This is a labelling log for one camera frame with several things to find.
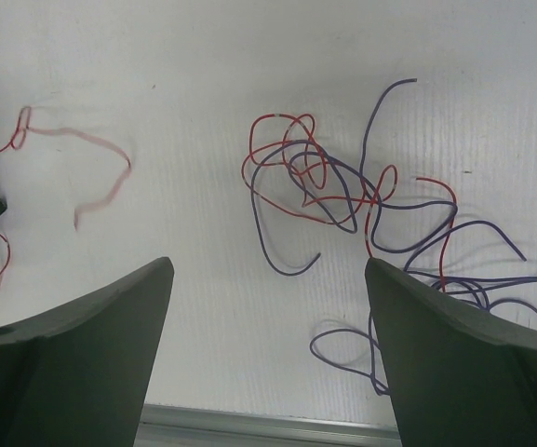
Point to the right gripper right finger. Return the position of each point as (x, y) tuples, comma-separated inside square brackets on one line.
[(457, 376)]

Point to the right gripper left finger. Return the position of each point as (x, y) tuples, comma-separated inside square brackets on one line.
[(78, 374)]

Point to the aluminium mounting rail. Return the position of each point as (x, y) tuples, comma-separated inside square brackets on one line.
[(279, 427)]

